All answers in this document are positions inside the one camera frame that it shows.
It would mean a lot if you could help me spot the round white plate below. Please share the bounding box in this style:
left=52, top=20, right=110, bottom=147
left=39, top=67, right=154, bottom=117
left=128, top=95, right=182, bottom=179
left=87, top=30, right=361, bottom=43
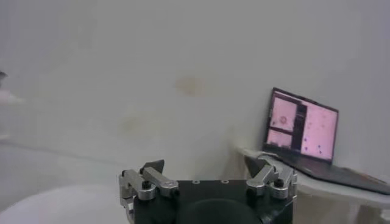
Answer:
left=0, top=184, right=132, bottom=224

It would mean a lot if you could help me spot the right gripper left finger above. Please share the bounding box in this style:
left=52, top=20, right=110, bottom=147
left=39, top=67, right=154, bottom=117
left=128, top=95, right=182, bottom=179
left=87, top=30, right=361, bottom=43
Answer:
left=118, top=159, right=180, bottom=208

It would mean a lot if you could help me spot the grey laptop with pale screen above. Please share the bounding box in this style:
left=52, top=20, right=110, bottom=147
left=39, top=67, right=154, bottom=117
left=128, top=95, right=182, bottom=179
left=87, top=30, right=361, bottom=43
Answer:
left=261, top=87, right=390, bottom=195

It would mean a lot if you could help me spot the white side table with label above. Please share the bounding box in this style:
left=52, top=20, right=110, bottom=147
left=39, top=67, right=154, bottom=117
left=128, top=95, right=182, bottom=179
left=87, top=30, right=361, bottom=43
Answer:
left=237, top=147, right=390, bottom=224

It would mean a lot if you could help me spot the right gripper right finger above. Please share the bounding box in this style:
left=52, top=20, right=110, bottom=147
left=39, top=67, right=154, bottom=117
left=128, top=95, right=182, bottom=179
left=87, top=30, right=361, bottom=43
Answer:
left=243, top=155, right=299, bottom=200

